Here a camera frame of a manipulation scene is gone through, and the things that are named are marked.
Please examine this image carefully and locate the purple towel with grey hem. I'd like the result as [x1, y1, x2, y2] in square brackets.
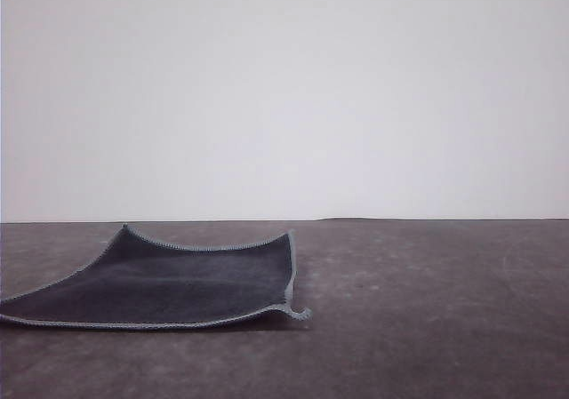
[0, 223, 313, 331]

